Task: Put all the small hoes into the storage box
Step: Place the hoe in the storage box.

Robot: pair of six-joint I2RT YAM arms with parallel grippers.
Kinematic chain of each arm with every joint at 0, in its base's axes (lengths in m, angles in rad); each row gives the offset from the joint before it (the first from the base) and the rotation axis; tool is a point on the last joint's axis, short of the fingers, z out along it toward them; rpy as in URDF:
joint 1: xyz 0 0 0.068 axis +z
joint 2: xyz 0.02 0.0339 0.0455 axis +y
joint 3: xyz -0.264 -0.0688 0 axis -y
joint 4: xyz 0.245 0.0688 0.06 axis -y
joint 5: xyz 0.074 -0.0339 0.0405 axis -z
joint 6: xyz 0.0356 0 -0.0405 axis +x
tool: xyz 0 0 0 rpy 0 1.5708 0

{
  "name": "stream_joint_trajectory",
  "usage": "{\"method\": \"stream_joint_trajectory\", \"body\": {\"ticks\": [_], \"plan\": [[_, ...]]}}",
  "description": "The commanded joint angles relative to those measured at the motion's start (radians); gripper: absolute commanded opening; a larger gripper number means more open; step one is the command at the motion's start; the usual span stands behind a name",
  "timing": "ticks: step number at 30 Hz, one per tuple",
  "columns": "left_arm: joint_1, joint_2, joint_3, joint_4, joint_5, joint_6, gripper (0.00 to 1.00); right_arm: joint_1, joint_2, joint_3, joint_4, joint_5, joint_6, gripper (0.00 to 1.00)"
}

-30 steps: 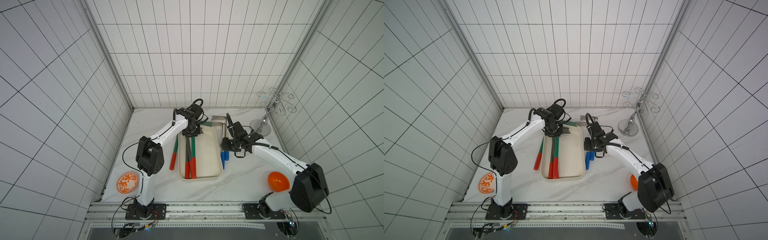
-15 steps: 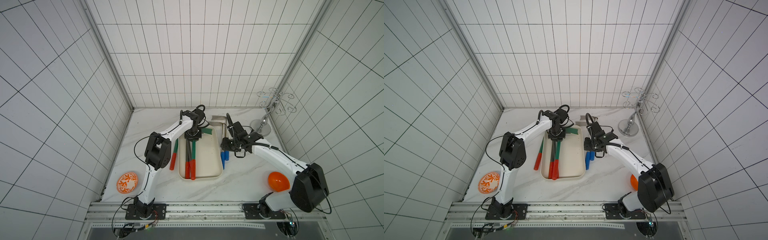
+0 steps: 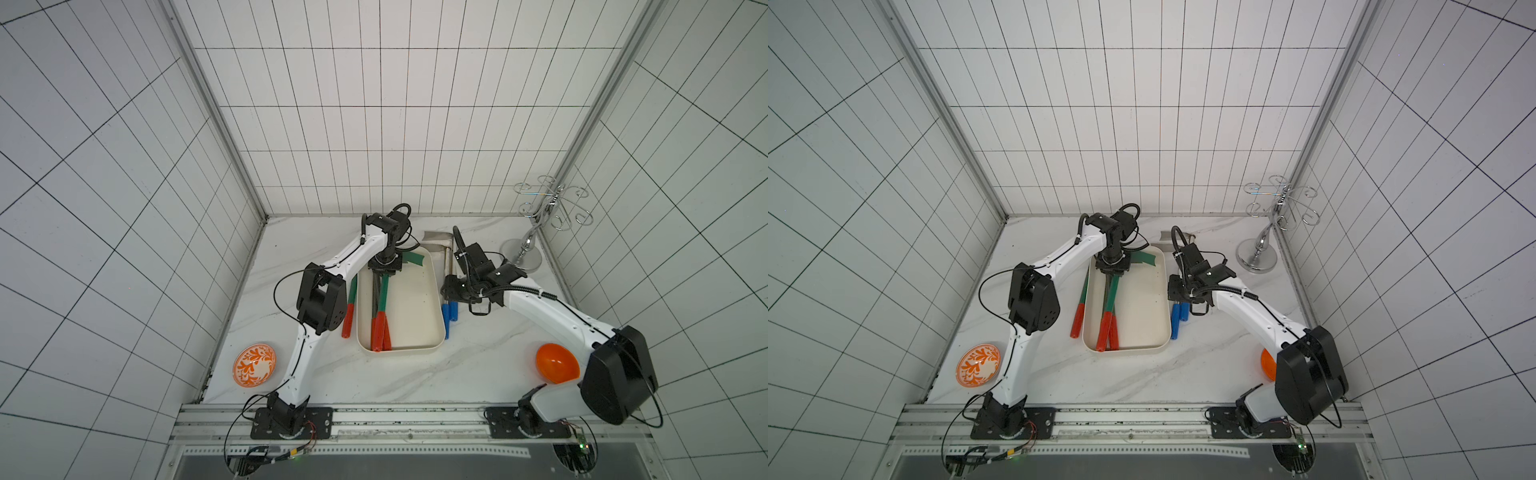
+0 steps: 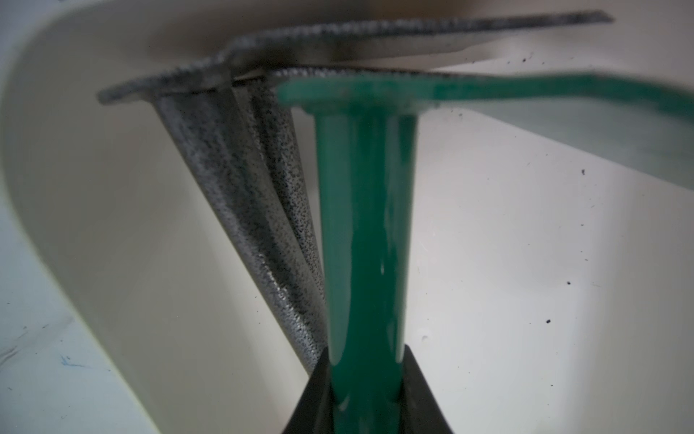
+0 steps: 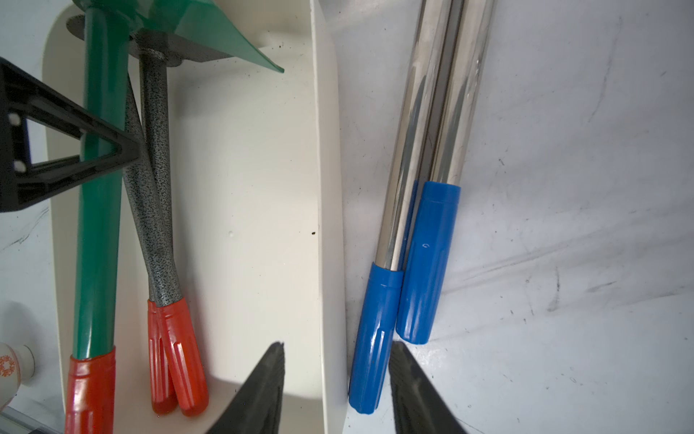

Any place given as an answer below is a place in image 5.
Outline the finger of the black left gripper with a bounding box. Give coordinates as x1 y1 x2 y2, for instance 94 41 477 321
1 59 140 213

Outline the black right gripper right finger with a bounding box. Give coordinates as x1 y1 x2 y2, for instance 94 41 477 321
389 341 467 434

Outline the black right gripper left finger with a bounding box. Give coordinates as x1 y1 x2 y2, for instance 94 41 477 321
208 342 286 434

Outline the chrome hoe blue handle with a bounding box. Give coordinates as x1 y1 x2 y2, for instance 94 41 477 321
396 1 494 345
349 1 463 414

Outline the grey speckled hoe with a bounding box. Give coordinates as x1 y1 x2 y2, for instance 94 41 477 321
66 13 211 418
124 30 227 417

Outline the green hoe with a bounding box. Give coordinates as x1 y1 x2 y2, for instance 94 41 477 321
63 0 286 434

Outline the cream plastic storage box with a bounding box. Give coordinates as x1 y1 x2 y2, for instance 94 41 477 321
42 0 349 434

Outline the orange patterned white bowl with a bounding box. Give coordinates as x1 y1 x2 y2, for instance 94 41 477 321
0 343 35 410

